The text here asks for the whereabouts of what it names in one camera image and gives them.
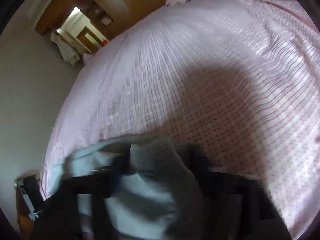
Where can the pink plaid bed sheet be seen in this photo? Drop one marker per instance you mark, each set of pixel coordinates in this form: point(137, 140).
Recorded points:
point(238, 77)

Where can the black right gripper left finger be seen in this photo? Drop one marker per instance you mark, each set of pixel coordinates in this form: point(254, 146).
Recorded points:
point(95, 179)

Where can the wooden door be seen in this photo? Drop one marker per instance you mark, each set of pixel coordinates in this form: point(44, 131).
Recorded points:
point(90, 40)

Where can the beige clothes hanging on door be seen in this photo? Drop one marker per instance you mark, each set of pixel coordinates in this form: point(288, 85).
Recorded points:
point(68, 53)

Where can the light blue pants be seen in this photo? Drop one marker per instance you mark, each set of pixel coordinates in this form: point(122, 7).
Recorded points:
point(152, 192)

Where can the wooden wardrobe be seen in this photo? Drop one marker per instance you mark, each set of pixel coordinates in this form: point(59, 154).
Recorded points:
point(123, 13)

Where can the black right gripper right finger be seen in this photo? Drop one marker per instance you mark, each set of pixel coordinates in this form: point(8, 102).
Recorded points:
point(212, 177)

